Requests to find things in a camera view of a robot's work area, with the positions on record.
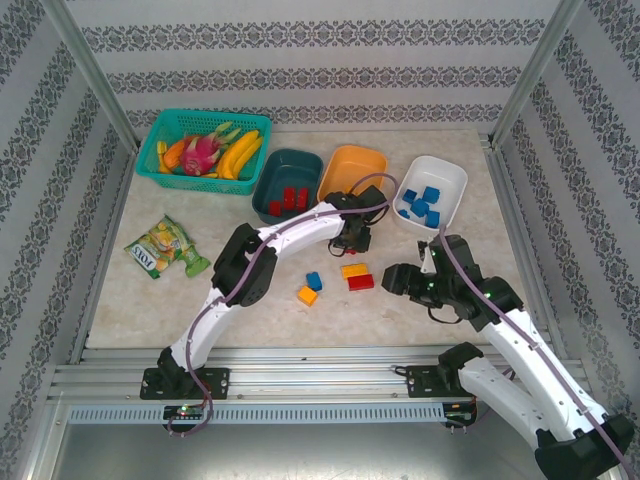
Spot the orange plastic container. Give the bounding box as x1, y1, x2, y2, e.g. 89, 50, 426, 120
317, 144, 389, 206

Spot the dark teal plastic container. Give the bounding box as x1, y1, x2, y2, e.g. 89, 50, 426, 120
252, 148, 325, 225

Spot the white plastic container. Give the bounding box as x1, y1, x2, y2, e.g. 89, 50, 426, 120
392, 155, 469, 235

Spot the green circuit board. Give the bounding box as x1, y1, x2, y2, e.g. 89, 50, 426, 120
443, 410, 477, 429
163, 405, 207, 420

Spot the yellow banana bunch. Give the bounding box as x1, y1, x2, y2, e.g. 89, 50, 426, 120
199, 129, 265, 181

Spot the pink dragon fruit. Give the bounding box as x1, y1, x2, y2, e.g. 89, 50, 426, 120
178, 122, 242, 176

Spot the green candy bag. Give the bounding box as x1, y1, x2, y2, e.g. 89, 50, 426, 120
123, 214, 212, 282

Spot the orange carrot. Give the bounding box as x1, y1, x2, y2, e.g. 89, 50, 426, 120
163, 139, 189, 172

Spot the teal plastic mesh basket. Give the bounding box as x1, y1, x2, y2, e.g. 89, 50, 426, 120
134, 108, 273, 196

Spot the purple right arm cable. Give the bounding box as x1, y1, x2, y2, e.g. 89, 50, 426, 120
438, 224, 635, 480

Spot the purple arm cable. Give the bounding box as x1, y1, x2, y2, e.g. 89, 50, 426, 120
167, 172, 400, 441
438, 224, 635, 480

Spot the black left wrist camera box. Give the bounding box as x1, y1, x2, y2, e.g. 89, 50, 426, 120
358, 185, 389, 211

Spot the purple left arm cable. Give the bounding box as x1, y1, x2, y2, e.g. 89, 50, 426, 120
167, 172, 400, 441

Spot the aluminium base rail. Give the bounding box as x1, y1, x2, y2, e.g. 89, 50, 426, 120
47, 346, 594, 402

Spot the grey slotted cable duct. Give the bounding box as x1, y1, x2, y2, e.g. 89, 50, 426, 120
67, 403, 477, 426

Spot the aluminium frame post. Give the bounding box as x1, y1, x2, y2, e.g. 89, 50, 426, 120
487, 0, 585, 147
42, 0, 142, 150

